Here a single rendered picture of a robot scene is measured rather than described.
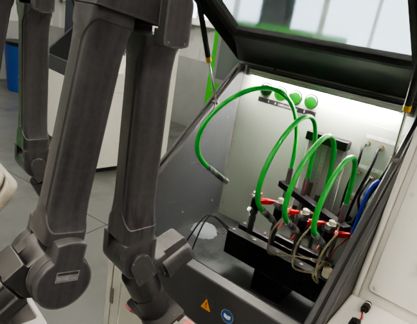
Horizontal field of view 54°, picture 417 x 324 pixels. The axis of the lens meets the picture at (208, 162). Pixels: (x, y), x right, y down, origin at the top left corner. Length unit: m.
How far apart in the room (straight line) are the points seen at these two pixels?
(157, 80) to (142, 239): 0.24
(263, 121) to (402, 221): 0.65
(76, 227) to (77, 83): 0.19
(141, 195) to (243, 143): 1.02
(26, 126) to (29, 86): 0.09
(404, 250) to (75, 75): 0.88
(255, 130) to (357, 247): 0.66
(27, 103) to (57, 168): 0.44
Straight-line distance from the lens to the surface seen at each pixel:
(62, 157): 0.53
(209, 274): 1.13
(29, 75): 0.95
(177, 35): 0.53
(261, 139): 1.54
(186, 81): 6.11
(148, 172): 0.60
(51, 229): 0.56
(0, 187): 0.68
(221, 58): 4.18
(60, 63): 4.55
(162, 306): 0.77
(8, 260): 0.60
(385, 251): 1.14
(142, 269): 0.67
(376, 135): 1.37
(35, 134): 0.98
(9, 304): 0.59
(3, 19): 0.92
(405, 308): 1.16
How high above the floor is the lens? 1.59
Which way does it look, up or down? 19 degrees down
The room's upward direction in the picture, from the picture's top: 10 degrees clockwise
